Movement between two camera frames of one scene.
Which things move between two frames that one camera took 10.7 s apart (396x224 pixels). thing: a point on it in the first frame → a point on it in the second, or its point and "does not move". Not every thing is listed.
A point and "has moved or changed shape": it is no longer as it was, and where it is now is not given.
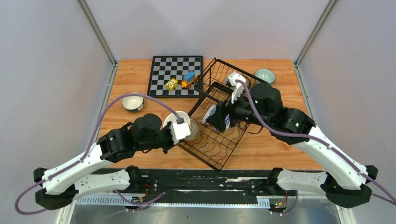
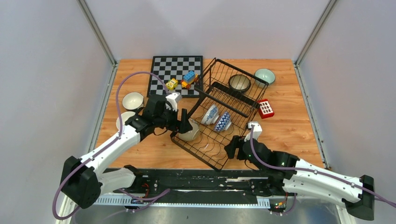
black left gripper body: (163, 139) → (168, 119)
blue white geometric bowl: (227, 121) does not move
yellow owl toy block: (172, 83) does not move
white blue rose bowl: (211, 110) does not move
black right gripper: (217, 120) → (236, 142)
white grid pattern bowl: (267, 75) does not move
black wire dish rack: (221, 82) does not move
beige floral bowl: (183, 115) has moved or changed shape
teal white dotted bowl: (133, 103) does not move
